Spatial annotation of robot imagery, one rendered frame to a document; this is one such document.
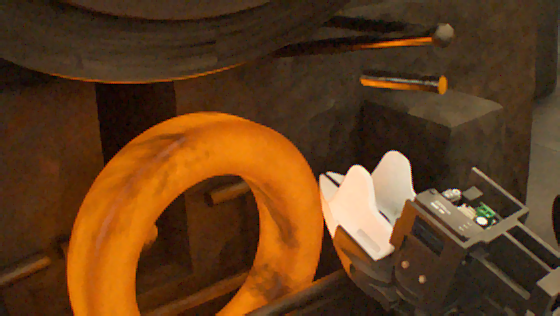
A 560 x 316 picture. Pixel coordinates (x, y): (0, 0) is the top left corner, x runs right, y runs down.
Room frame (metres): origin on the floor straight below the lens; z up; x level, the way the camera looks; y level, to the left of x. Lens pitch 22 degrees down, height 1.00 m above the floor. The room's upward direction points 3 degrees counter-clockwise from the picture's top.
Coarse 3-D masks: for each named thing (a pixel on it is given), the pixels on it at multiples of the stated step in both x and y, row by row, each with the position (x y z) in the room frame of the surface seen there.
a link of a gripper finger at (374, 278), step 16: (336, 240) 0.49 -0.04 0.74; (352, 240) 0.48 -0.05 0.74; (352, 256) 0.47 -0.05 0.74; (368, 256) 0.47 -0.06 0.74; (384, 256) 0.47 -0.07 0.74; (352, 272) 0.47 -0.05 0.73; (368, 272) 0.45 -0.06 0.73; (384, 272) 0.46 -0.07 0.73; (368, 288) 0.45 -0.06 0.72; (384, 288) 0.45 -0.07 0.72; (384, 304) 0.44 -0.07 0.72
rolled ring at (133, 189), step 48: (144, 144) 0.44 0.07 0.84; (192, 144) 0.44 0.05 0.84; (240, 144) 0.46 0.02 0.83; (288, 144) 0.48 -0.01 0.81; (96, 192) 0.42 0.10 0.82; (144, 192) 0.41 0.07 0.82; (288, 192) 0.48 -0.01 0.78; (96, 240) 0.39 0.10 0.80; (144, 240) 0.41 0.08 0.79; (288, 240) 0.48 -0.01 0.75; (96, 288) 0.39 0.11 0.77; (240, 288) 0.49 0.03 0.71; (288, 288) 0.48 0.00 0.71
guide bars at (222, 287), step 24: (216, 192) 0.53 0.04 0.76; (240, 192) 0.54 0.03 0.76; (24, 264) 0.43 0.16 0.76; (48, 264) 0.44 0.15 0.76; (0, 288) 0.42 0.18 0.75; (24, 288) 0.43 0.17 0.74; (216, 288) 0.50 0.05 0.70; (24, 312) 0.43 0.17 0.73; (144, 312) 0.46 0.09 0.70; (168, 312) 0.47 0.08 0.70
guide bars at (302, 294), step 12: (336, 276) 0.49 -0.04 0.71; (348, 276) 0.49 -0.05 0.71; (300, 288) 0.47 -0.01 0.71; (312, 288) 0.47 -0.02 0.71; (324, 288) 0.48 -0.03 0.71; (336, 288) 0.48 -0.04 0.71; (276, 300) 0.46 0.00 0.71; (288, 300) 0.46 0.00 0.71; (300, 300) 0.46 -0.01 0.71; (312, 300) 0.47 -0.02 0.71; (252, 312) 0.44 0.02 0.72; (264, 312) 0.45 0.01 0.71; (276, 312) 0.45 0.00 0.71; (288, 312) 0.46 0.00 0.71
